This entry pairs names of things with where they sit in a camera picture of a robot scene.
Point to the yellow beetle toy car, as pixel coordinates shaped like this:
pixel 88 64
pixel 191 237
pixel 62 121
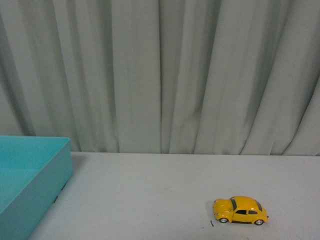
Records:
pixel 240 209

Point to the grey-white curtain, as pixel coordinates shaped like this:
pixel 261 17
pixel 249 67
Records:
pixel 221 77

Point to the turquoise plastic bin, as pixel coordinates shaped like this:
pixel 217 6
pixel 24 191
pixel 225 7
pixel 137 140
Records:
pixel 33 171

